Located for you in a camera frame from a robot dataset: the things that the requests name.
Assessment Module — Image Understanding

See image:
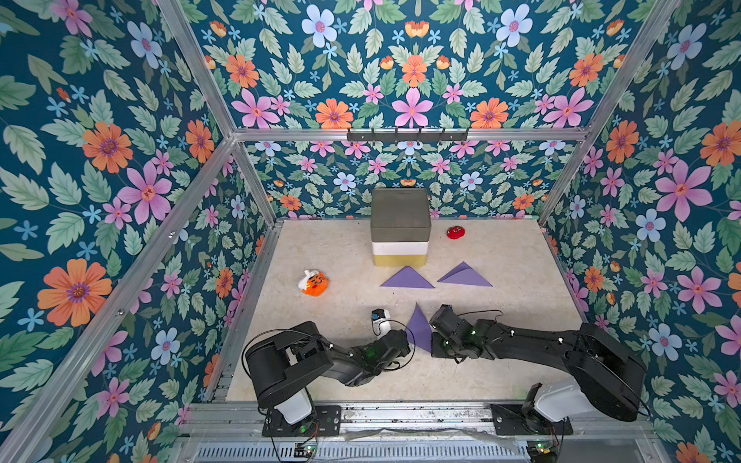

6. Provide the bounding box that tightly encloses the purple paper square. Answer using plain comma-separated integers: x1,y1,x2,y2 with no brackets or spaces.
437,262,492,287
406,304,432,354
381,266,434,289

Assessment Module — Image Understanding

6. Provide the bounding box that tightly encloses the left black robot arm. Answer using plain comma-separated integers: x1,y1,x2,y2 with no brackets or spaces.
240,321,416,428

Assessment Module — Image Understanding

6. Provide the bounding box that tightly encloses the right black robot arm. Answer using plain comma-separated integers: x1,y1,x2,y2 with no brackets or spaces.
430,305,646,422

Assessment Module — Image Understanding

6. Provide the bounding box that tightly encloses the orange tiger plush toy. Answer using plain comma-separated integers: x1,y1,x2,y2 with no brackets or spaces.
297,270,329,297

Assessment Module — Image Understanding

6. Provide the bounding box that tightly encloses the small red toy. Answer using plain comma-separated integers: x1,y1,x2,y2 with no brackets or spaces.
446,226,466,240

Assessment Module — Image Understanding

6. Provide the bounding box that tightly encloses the grey white yellow stacked box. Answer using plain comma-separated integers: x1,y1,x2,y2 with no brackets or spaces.
370,188,431,267

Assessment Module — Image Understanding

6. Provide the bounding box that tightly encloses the white ventilation grille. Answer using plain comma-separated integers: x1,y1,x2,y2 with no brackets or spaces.
194,441,531,462

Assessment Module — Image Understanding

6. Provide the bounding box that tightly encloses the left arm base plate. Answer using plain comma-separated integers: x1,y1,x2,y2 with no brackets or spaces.
262,405,343,438

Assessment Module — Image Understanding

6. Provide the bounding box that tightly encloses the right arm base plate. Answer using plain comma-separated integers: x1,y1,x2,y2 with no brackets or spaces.
489,383,573,436

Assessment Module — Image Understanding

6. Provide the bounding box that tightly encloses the grey wall hook rail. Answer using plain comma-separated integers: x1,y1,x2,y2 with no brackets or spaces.
345,128,469,144

